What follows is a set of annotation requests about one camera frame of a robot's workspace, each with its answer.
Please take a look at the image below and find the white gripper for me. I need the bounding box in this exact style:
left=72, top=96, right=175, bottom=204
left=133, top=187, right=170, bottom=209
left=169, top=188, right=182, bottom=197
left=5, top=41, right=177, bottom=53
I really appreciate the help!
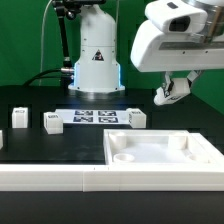
left=130, top=20, right=224, bottom=97

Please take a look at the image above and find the white square tabletop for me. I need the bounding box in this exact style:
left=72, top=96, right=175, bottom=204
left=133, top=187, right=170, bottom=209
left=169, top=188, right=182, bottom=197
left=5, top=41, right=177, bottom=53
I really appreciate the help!
left=103, top=129, right=224, bottom=165

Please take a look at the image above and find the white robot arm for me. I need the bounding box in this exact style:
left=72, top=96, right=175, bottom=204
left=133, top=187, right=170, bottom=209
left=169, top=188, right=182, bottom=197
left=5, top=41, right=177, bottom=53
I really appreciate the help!
left=71, top=0, right=224, bottom=93

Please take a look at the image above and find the tag marker sheet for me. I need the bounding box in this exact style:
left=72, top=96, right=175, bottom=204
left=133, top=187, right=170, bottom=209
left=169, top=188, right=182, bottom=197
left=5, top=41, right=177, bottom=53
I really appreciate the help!
left=55, top=109, right=129, bottom=125

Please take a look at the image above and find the white U-shaped fence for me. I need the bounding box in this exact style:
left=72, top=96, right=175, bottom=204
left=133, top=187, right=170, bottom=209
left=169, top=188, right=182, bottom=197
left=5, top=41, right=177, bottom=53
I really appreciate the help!
left=0, top=132, right=224, bottom=193

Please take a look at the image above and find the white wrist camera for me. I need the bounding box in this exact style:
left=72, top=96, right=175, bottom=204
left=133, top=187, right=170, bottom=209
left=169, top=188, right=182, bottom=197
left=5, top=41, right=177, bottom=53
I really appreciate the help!
left=145, top=0, right=207, bottom=33

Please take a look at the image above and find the black camera stand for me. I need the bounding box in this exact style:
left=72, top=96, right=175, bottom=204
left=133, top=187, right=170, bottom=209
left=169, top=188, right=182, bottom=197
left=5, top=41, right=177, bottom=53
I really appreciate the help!
left=52, top=0, right=106, bottom=87

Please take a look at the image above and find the black cable bundle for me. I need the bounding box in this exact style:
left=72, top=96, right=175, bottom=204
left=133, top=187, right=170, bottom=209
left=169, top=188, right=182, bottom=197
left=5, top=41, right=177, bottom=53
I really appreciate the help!
left=22, top=67, right=75, bottom=87

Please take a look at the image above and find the grey thin cable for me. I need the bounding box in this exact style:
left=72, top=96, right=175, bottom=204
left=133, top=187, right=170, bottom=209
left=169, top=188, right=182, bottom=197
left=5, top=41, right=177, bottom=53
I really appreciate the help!
left=38, top=0, right=54, bottom=87

